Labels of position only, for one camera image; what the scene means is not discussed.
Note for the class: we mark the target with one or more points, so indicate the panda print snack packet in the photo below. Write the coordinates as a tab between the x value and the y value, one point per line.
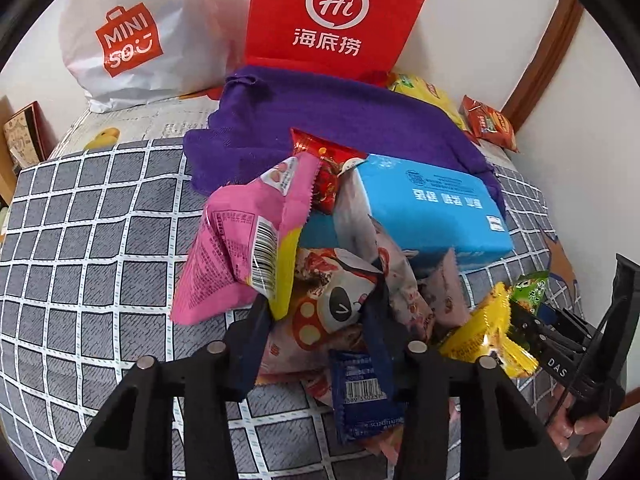
330	287

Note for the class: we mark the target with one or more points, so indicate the yellow triangular snack packet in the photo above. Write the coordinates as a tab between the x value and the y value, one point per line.
486	334

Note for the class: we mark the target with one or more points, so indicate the pink snack bag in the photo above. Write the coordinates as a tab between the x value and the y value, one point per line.
246	243

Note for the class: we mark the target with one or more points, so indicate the white Miniso shopping bag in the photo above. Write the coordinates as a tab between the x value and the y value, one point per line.
125	53

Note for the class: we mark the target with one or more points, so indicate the grey checked bed sheet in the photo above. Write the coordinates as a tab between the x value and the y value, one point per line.
94	247

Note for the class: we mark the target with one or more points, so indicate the light pink pastry packet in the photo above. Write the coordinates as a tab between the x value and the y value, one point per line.
443	292

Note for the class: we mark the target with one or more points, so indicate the brown patterned box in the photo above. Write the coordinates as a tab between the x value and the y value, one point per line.
26	138

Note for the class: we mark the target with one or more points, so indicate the red gold snack packet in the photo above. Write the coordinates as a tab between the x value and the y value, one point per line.
335	160

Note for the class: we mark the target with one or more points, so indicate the green triangular snack packet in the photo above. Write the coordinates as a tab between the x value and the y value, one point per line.
529	290

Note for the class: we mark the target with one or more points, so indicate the dark blue snack packet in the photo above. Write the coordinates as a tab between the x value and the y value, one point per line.
362	410

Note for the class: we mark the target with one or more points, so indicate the blue tissue pack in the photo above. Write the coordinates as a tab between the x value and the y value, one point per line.
425	210

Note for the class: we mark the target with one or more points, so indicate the right hand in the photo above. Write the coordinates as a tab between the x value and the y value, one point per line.
590	429

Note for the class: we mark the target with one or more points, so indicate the yellow chips bag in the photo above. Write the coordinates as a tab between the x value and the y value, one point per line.
418	88

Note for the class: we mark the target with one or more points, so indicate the red Haidilao bag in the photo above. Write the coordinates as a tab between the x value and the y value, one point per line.
352	39

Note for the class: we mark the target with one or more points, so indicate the purple towel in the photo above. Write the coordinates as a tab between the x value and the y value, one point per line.
259	107

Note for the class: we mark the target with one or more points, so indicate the brown wooden door frame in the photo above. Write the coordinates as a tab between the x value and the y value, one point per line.
546	61

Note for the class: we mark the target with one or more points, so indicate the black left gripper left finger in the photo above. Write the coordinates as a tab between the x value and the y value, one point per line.
130	437

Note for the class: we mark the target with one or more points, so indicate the orange chips bag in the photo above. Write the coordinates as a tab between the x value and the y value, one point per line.
488	124

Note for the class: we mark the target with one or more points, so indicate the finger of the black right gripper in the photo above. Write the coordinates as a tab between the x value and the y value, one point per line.
535	336
565	322

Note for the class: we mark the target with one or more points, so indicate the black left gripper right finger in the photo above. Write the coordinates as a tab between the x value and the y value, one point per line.
501	435

